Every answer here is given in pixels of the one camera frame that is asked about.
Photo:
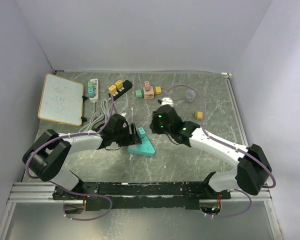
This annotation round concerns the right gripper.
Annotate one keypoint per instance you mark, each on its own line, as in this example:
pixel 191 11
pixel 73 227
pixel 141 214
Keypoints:
pixel 154 124

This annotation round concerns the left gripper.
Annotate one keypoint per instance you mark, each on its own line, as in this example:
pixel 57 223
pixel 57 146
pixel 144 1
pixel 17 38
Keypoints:
pixel 133 139

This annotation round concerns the teal triangular socket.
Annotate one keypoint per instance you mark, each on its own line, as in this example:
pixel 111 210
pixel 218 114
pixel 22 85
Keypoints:
pixel 144 148

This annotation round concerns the pink cube socket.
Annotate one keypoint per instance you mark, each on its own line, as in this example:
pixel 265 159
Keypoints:
pixel 148 92

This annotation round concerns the yellow plug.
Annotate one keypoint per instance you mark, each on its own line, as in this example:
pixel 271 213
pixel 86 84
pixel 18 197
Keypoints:
pixel 119 84
pixel 157 90
pixel 112 90
pixel 198 115

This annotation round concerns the pink plug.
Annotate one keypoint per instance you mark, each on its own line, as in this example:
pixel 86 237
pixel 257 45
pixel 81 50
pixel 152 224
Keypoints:
pixel 147 85

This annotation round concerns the green plug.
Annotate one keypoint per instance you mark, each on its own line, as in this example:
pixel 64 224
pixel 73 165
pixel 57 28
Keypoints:
pixel 91 84
pixel 139 93

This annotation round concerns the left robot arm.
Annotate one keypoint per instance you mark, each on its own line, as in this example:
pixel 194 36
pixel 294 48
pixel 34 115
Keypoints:
pixel 46 157

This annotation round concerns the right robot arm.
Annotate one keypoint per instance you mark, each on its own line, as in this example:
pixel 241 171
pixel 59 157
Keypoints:
pixel 250 166

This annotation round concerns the teal plug on white strip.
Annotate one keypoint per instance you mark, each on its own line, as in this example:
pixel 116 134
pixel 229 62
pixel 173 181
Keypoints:
pixel 91 92

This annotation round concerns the green plug on white strip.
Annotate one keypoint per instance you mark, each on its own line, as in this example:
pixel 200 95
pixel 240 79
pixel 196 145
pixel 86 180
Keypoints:
pixel 91 84

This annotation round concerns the clear plastic cup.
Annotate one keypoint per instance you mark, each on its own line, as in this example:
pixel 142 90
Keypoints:
pixel 190 96

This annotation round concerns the black power strip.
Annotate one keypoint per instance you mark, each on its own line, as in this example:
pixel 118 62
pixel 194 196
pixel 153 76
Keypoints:
pixel 127 85

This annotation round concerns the white power strip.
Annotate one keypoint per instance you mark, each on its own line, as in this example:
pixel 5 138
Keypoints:
pixel 96 91

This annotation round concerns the black base bar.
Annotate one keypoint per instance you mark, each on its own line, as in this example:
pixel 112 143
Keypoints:
pixel 139 195

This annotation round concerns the small whiteboard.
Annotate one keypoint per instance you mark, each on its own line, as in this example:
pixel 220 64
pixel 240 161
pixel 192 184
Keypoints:
pixel 61 101

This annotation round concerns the aluminium rail frame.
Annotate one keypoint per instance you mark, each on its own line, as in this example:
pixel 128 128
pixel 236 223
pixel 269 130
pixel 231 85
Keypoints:
pixel 32 214

